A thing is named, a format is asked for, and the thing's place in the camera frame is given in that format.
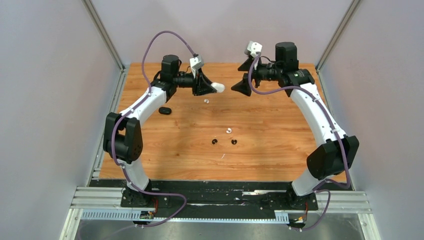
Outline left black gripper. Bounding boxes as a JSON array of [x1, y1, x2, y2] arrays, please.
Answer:
[[173, 68, 217, 97]]

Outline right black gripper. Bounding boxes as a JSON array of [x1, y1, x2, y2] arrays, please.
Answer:
[[230, 56, 281, 97]]

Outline white earbud charging case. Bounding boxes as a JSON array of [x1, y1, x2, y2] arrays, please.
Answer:
[[211, 82, 226, 93]]

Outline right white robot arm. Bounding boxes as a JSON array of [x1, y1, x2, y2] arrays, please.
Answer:
[[231, 41, 360, 209]]

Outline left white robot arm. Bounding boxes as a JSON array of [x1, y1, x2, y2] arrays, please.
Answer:
[[103, 54, 225, 207]]

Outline black earbud charging case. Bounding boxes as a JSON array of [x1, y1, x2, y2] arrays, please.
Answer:
[[158, 106, 172, 115]]

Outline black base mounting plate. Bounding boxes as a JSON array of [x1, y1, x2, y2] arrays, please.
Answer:
[[119, 179, 320, 221]]

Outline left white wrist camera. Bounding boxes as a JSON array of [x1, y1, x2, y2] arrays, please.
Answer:
[[189, 54, 204, 78]]

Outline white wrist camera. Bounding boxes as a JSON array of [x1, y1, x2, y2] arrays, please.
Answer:
[[244, 41, 263, 59], [189, 54, 204, 78]]

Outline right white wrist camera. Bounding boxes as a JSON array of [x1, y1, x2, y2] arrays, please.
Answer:
[[244, 41, 263, 59]]

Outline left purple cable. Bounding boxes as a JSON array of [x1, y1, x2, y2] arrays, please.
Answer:
[[110, 30, 200, 229]]

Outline grey slotted cable duct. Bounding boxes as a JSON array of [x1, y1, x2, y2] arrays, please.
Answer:
[[80, 209, 290, 224]]

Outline aluminium frame rail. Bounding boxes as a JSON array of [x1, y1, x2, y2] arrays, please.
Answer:
[[70, 187, 381, 240]]

